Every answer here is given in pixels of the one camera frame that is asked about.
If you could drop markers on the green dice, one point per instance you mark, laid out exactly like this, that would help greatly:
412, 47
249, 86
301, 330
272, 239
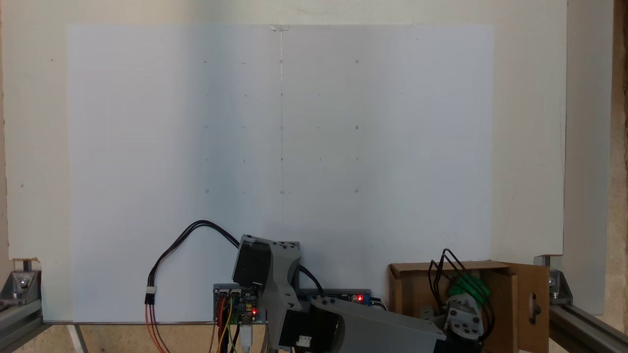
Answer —
463, 289

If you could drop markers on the aluminium frame post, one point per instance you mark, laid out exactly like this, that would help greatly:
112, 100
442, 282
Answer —
584, 331
19, 323

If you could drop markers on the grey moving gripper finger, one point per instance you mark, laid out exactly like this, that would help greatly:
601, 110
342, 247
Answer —
434, 314

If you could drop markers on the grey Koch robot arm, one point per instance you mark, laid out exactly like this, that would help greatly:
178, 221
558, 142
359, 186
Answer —
373, 326

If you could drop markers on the clear tape strip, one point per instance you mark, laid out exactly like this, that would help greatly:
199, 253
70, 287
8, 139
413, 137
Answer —
279, 28

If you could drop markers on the blue circuit board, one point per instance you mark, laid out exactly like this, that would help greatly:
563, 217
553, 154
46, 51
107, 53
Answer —
343, 295

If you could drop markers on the brown cardboard box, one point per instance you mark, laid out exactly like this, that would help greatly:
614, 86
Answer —
500, 304

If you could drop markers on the controller board with red LED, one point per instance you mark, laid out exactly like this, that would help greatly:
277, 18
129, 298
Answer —
240, 306

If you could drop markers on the metal corner bracket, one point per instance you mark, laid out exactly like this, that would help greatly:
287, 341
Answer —
22, 284
559, 284

